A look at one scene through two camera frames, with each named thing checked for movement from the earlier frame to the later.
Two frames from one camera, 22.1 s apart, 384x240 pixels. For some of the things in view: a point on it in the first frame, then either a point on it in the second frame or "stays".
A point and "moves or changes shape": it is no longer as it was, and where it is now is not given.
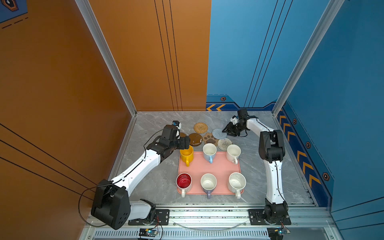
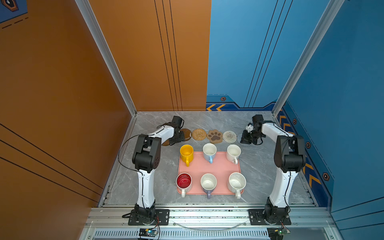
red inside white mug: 183,183 stays
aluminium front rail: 314,223 stays
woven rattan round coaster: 200,127 -> 199,134
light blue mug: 209,152 stays
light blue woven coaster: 218,134 -> 239,136
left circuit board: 147,232 stays
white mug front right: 236,182 stays
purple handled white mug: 208,182 stays
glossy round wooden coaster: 195,139 -> 188,134
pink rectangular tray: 221,167 stays
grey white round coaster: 223,144 moves or changes shape
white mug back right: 233,152 stays
